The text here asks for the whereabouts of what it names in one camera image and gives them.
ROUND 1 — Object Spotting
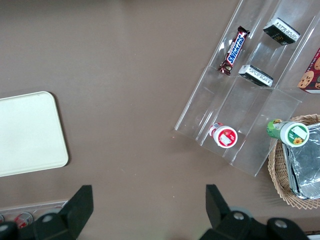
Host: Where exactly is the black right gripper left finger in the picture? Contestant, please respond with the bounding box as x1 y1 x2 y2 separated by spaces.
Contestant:
0 184 95 240

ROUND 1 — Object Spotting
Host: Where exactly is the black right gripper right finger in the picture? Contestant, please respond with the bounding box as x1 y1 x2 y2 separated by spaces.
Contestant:
197 184 309 240

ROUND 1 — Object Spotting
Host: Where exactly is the small light wicker basket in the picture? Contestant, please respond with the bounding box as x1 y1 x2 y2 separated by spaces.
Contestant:
267 114 320 210

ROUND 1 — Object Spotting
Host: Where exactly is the cream rectangular serving tray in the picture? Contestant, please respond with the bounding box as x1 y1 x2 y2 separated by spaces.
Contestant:
0 90 70 178

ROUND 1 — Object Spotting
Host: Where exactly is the clear acrylic bottle rack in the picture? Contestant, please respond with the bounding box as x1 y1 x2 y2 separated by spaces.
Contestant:
0 199 70 226

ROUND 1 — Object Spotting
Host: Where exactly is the red-capped white yogurt bottle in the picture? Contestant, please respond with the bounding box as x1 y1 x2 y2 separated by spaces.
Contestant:
208 121 238 149

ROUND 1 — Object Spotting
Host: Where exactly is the silver foil wrapped pack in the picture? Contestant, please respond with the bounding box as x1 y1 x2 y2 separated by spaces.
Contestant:
282 124 320 201

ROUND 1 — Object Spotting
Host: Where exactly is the green-labelled drink bottle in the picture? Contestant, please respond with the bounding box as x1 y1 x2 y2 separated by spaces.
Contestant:
266 118 310 148

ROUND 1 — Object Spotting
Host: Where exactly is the clear acrylic tiered snack rack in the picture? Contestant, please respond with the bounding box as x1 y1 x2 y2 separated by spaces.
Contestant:
174 0 320 178

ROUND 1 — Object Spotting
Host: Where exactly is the small black snack box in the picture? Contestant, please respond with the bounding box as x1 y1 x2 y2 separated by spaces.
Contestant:
262 17 301 47
238 64 274 88

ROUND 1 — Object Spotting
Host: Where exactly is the Snickers chocolate bar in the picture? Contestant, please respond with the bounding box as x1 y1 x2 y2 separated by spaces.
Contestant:
216 25 251 76

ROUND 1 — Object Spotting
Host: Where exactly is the red cookie box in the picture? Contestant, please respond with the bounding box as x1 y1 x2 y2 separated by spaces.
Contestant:
296 47 320 95

